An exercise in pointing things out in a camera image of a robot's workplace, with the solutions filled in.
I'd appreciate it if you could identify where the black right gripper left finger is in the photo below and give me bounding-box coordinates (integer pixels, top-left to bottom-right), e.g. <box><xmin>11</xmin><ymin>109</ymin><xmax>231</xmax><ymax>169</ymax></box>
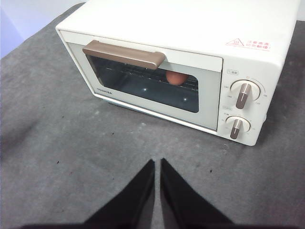
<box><xmin>21</xmin><ymin>159</ymin><xmax>155</xmax><ymax>229</ymax></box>

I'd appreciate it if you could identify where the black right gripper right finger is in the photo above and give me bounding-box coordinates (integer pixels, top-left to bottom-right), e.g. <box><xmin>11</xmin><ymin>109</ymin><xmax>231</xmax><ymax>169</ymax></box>
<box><xmin>160</xmin><ymin>158</ymin><xmax>239</xmax><ymax>229</ymax></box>

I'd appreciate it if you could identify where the oven door with glass window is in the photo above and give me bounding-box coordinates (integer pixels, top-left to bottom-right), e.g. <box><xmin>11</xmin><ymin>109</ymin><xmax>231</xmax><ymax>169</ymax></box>
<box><xmin>58</xmin><ymin>30</ymin><xmax>224</xmax><ymax>131</ymax></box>

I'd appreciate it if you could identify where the brown egg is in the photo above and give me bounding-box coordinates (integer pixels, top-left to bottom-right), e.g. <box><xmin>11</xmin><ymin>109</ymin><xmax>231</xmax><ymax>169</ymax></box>
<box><xmin>165</xmin><ymin>71</ymin><xmax>188</xmax><ymax>86</ymax></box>

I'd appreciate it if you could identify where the tan oven door handle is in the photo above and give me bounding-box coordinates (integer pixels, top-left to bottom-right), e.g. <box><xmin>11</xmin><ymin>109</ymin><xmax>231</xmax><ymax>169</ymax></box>
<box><xmin>82</xmin><ymin>40</ymin><xmax>167</xmax><ymax>70</ymax></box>

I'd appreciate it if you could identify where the cream timer knob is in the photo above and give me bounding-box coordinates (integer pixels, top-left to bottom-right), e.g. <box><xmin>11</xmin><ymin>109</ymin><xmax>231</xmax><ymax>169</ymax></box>
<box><xmin>225</xmin><ymin>116</ymin><xmax>252</xmax><ymax>140</ymax></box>

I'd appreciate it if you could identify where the cream temperature knob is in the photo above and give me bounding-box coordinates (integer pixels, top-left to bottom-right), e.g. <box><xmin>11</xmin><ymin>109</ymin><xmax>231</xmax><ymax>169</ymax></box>
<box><xmin>230</xmin><ymin>80</ymin><xmax>261</xmax><ymax>110</ymax></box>

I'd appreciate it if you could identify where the red warning label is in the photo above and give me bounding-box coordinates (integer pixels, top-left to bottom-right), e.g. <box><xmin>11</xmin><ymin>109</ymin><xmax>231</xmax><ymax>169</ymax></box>
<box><xmin>225</xmin><ymin>38</ymin><xmax>271</xmax><ymax>52</ymax></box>

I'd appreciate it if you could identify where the cream Toshiba toaster oven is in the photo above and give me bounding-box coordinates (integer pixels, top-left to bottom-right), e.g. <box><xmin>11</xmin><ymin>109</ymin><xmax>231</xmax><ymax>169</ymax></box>
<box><xmin>55</xmin><ymin>0</ymin><xmax>300</xmax><ymax>146</ymax></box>

